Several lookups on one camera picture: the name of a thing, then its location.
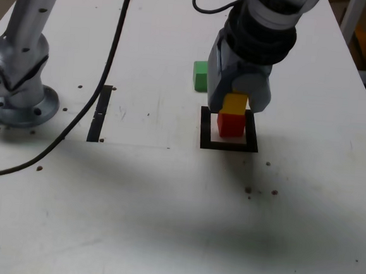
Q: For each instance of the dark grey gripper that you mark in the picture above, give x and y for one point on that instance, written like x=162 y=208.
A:
x=227 y=56

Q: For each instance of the yellow cube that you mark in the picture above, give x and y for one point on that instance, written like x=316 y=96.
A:
x=234 y=104

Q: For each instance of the red cube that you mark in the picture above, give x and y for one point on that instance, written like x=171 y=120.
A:
x=231 y=126

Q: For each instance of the green cube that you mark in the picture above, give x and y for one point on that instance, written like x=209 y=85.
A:
x=200 y=76

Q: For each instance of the black tape square outline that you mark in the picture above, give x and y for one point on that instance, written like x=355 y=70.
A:
x=205 y=129

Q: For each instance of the black tape strip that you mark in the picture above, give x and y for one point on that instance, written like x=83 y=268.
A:
x=99 y=121

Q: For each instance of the white metal frame post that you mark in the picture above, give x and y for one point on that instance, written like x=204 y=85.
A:
x=352 y=14

